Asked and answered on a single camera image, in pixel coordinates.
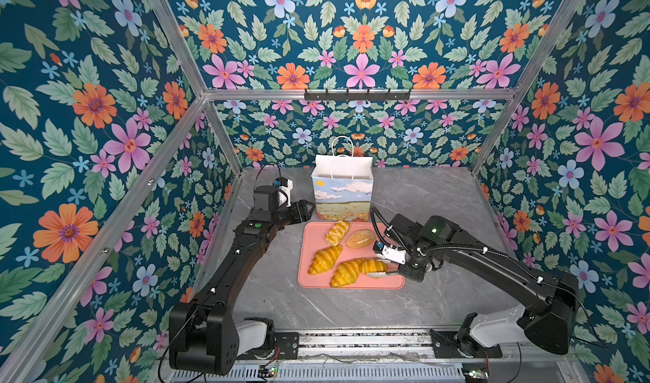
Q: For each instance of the small croissant top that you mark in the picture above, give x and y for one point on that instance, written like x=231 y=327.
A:
x=337 y=233

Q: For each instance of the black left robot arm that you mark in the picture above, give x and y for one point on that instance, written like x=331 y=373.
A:
x=203 y=335

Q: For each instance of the round striped bun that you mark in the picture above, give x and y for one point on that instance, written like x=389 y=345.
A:
x=372 y=266

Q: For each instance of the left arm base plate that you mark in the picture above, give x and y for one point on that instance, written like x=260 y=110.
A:
x=276 y=345

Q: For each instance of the painted landscape paper bag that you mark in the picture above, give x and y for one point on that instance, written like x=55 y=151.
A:
x=342 y=182

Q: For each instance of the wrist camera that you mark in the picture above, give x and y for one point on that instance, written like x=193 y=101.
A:
x=389 y=253
x=274 y=197

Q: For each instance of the black hook rail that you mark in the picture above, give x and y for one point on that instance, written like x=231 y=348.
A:
x=344 y=95

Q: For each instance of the oval seeded bread roll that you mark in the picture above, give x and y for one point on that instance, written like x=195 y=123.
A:
x=360 y=239

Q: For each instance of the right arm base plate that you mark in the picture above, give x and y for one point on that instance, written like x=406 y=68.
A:
x=459 y=344

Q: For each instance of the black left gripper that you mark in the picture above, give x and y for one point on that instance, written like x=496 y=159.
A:
x=300 y=210

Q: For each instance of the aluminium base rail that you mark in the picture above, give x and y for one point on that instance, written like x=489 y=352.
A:
x=389 y=355

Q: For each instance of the croissant centre bottom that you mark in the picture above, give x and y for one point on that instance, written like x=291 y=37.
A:
x=346 y=273

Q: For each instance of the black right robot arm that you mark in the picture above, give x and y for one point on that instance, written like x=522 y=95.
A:
x=547 y=304

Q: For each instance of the croissant left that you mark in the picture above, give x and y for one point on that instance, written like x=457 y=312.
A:
x=324 y=260

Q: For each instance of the pink rectangular tray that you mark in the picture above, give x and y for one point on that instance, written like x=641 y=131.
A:
x=314 y=240

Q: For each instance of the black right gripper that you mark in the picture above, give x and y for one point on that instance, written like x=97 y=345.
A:
x=409 y=274

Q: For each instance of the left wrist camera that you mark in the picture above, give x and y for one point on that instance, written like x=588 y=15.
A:
x=274 y=197

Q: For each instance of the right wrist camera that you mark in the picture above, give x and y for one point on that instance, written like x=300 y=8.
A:
x=389 y=253

